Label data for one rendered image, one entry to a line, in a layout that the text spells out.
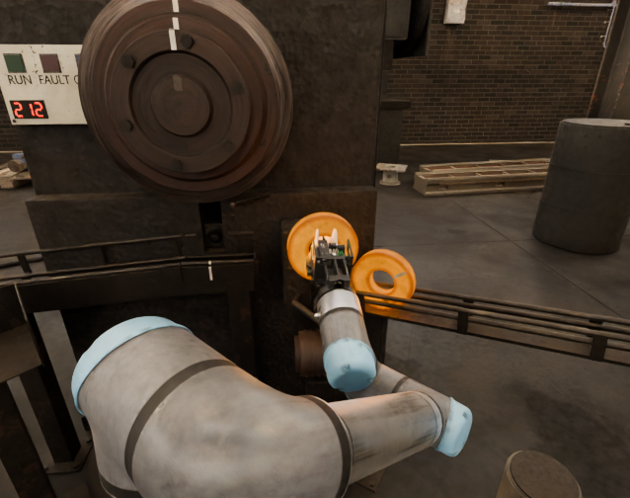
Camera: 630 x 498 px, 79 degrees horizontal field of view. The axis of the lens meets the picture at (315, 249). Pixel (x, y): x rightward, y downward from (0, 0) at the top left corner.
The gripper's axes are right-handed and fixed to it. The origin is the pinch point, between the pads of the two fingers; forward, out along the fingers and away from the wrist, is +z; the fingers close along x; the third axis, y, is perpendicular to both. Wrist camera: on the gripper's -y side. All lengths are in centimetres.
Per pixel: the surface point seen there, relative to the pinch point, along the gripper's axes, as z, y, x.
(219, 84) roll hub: 19.3, 26.4, 21.0
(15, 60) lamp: 40, 24, 70
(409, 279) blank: -3.3, -10.0, -20.9
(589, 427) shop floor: -12, -82, -103
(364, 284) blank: 1.4, -16.1, -12.0
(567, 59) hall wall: 617, -109, -519
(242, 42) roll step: 27.0, 32.6, 16.3
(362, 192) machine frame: 27.5, -5.3, -15.3
